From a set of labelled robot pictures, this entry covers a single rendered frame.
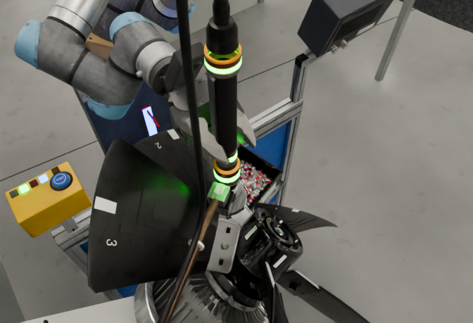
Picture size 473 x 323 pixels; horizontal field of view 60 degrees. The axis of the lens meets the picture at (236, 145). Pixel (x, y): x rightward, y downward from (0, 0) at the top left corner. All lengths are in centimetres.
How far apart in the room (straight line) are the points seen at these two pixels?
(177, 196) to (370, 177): 180
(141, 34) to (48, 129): 199
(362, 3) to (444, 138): 156
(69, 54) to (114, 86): 9
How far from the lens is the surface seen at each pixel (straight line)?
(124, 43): 76
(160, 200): 65
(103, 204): 60
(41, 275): 224
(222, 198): 67
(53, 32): 81
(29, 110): 284
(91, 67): 79
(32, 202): 110
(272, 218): 81
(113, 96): 79
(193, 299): 79
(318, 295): 87
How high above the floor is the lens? 195
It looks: 55 degrees down
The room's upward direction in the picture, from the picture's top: straight up
